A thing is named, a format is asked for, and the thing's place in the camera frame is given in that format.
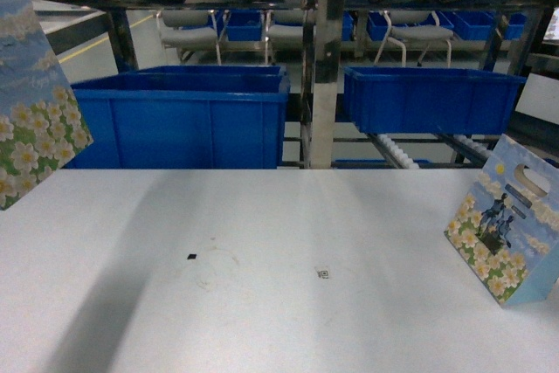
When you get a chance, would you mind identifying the flower gift bag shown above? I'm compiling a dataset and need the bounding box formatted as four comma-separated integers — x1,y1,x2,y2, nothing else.
444,135,558,306
1,0,93,210

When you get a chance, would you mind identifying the large blue bin left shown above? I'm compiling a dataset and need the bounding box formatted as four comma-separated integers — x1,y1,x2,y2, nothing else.
67,65,290,169

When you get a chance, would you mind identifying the small QR code sticker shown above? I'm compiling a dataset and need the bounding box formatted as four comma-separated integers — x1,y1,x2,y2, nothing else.
314,266,331,280

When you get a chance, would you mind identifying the grey chair middle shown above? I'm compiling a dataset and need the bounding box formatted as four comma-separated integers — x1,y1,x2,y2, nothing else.
265,9,314,65

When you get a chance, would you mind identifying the grey chair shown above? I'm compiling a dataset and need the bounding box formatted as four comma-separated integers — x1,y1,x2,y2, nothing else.
156,9,222,65
265,9,314,65
374,9,453,68

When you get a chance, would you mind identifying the grey chair left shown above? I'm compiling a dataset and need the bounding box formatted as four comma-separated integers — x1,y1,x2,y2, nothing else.
156,9,222,65

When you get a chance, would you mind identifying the blue bin right on rollers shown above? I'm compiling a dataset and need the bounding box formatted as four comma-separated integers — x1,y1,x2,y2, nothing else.
343,66,526,135

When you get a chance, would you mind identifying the grey chair right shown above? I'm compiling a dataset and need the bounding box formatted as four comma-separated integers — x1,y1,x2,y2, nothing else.
374,9,453,68

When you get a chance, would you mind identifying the steel rack upright post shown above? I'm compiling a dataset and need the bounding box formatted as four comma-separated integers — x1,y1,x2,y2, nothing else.
309,0,344,169

